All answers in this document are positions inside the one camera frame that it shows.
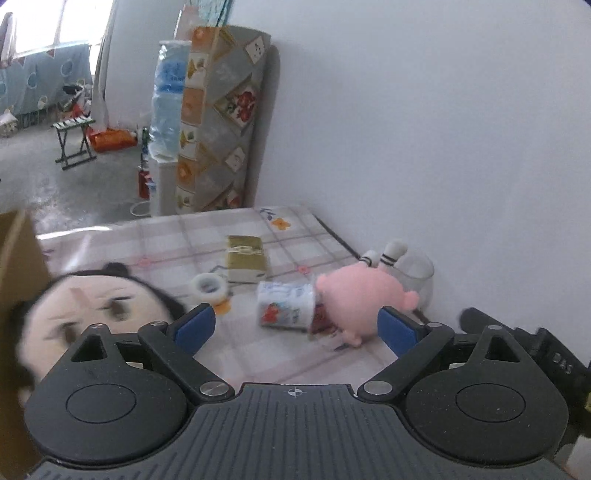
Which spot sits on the pink plush toy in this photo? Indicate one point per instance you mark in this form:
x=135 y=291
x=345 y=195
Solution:
x=364 y=295

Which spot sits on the grey flower-tile folded mattress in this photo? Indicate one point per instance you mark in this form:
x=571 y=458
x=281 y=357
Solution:
x=226 y=129

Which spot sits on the clear tape roll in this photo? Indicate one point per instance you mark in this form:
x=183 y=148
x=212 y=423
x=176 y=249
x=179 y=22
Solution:
x=197 y=288

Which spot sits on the orange bag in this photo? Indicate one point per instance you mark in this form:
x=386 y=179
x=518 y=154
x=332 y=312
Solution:
x=111 y=141

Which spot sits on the white printed packet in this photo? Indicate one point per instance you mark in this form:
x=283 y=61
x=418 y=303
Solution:
x=286 y=304

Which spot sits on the big-headed black-haired plush doll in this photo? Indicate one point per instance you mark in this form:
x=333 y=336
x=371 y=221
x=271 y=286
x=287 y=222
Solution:
x=92 y=295

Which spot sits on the green glass bottle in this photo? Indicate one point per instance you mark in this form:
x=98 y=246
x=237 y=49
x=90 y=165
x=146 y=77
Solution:
x=145 y=138

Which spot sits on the gold box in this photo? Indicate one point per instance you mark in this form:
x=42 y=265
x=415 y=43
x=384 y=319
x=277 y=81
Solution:
x=244 y=258

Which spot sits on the red bottle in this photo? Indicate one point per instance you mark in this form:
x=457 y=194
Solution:
x=145 y=184

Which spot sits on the checkered tablecloth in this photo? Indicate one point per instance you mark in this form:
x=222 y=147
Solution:
x=184 y=240

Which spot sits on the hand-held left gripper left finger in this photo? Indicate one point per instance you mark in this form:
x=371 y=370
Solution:
x=196 y=325

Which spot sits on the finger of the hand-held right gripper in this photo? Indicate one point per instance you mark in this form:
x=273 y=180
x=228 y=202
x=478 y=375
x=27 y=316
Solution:
x=471 y=319

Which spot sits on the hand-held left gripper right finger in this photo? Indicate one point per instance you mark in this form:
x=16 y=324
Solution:
x=395 y=328

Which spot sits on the clear glass cup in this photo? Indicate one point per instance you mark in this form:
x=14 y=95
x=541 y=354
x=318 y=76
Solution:
x=422 y=277

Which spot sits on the red tricycle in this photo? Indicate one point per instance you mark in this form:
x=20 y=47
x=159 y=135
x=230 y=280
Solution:
x=74 y=90

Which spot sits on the white curtain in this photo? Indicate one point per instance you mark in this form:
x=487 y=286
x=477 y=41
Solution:
x=108 y=69

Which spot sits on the white water dispenser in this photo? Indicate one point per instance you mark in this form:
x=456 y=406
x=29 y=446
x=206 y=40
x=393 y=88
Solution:
x=164 y=189

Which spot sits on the plastic-wrapped blue water jug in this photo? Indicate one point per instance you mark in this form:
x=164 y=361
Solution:
x=168 y=101

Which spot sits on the brown cardboard box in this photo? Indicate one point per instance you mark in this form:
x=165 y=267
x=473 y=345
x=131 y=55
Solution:
x=18 y=258

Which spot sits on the blue floral mattress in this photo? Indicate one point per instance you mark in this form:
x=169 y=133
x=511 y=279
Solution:
x=207 y=11

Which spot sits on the blue circle-print cloth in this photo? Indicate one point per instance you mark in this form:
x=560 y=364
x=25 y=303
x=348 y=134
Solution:
x=37 y=78

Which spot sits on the folding stool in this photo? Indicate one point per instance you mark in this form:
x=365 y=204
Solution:
x=74 y=123

